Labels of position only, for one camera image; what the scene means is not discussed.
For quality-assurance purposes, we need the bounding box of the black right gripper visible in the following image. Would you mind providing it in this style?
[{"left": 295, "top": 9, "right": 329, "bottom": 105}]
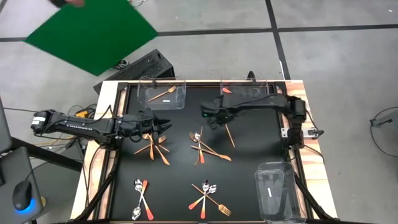
[{"left": 200, "top": 94, "right": 233, "bottom": 131}]

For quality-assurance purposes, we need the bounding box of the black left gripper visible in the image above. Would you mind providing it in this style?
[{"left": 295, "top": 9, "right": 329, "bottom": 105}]
[{"left": 136, "top": 110, "right": 173, "bottom": 140}]

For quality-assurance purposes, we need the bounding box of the clear plastic bin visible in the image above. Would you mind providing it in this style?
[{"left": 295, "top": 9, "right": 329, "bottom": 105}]
[
  {"left": 220, "top": 77, "right": 271, "bottom": 103},
  {"left": 254, "top": 161, "right": 307, "bottom": 223},
  {"left": 136, "top": 76, "right": 187, "bottom": 111}
]

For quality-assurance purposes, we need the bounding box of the gold chopstick rod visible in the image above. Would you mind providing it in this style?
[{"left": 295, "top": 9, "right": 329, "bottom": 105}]
[{"left": 191, "top": 183, "right": 233, "bottom": 217}]

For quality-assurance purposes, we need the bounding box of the person's shoe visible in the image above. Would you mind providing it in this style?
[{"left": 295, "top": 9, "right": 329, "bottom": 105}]
[{"left": 113, "top": 59, "right": 129, "bottom": 71}]

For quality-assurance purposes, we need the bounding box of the green board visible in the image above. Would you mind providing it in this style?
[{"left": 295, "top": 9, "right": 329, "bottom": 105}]
[{"left": 24, "top": 0, "right": 159, "bottom": 77}]

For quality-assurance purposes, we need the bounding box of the operator desk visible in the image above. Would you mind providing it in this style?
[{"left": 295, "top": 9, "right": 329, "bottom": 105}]
[{"left": 0, "top": 146, "right": 45, "bottom": 224}]

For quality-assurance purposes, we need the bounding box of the black computer mouse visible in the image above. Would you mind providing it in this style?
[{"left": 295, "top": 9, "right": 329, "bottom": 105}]
[{"left": 12, "top": 180, "right": 34, "bottom": 212}]

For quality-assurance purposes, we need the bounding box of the grey floor stand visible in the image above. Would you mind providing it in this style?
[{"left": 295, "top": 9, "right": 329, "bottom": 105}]
[{"left": 369, "top": 106, "right": 398, "bottom": 158}]

